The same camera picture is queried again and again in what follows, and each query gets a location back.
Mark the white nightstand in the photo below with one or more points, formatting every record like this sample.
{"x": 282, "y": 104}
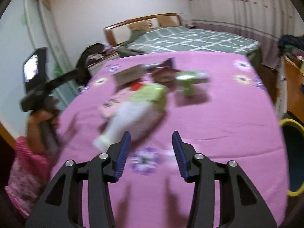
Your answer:
{"x": 95, "y": 67}

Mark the small cardboard box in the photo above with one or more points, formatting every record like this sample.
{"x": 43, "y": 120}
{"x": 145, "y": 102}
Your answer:
{"x": 129, "y": 75}

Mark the cream paper cup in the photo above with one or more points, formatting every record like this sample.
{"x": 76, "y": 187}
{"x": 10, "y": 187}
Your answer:
{"x": 137, "y": 115}

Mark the dark clothes pile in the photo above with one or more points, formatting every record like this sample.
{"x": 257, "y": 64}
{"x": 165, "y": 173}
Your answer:
{"x": 91, "y": 55}

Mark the yellow rim trash bin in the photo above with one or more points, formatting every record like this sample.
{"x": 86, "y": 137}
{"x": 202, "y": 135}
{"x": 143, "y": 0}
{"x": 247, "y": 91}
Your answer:
{"x": 293, "y": 136}

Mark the person left hand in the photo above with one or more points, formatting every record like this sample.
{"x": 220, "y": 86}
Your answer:
{"x": 34, "y": 134}

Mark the pink floral bed sheet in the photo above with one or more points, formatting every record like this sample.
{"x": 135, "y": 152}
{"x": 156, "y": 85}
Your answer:
{"x": 235, "y": 121}

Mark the pink strawberry milk carton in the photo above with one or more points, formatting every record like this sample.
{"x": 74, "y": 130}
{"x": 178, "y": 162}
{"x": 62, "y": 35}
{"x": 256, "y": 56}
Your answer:
{"x": 111, "y": 106}

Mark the striped pink curtain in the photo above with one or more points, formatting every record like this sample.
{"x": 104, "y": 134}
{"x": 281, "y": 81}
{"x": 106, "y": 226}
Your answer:
{"x": 262, "y": 20}

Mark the wooden desk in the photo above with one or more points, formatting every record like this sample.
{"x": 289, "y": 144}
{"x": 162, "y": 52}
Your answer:
{"x": 294, "y": 80}

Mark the green plaid bed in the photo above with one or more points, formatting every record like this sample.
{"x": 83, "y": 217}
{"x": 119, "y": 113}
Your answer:
{"x": 172, "y": 39}

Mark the green label plastic bottle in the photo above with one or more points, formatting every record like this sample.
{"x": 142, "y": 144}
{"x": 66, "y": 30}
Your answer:
{"x": 186, "y": 81}

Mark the brown pillow left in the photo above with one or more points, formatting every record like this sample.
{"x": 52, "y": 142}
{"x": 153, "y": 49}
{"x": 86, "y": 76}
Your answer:
{"x": 141, "y": 25}

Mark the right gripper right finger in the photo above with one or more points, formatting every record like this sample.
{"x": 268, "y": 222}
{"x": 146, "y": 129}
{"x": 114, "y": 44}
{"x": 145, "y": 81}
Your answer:
{"x": 241, "y": 203}

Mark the pink sleeve forearm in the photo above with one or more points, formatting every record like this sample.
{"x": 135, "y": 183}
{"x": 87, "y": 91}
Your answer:
{"x": 28, "y": 177}

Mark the brown pillow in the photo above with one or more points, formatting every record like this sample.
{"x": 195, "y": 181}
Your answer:
{"x": 141, "y": 25}
{"x": 166, "y": 21}

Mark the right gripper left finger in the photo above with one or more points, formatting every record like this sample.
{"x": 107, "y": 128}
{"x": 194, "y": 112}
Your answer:
{"x": 61, "y": 203}

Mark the wooden headboard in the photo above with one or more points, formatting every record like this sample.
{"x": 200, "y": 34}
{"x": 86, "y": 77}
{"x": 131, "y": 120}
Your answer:
{"x": 119, "y": 33}

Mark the brown pillow right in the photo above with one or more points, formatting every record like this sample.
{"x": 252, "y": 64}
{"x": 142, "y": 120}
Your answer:
{"x": 166, "y": 21}

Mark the clothes heap on desk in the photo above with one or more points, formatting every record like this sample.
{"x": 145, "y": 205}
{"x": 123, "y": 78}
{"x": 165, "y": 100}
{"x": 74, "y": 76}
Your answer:
{"x": 291, "y": 44}

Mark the sliding wardrobe door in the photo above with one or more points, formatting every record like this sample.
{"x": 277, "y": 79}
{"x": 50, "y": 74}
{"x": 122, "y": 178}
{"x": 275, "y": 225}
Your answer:
{"x": 25, "y": 26}

